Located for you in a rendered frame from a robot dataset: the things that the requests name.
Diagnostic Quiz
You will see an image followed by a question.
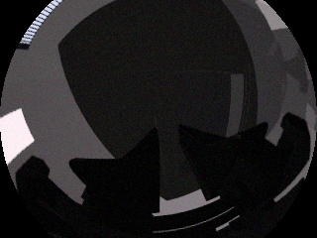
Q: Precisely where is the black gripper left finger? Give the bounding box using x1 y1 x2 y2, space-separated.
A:
68 128 159 214

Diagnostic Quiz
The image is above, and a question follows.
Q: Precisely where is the grey flat board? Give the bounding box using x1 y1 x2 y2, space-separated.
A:
58 0 258 159

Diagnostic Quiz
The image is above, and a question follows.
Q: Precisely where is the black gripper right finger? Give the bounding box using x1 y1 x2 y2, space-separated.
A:
178 122 268 201

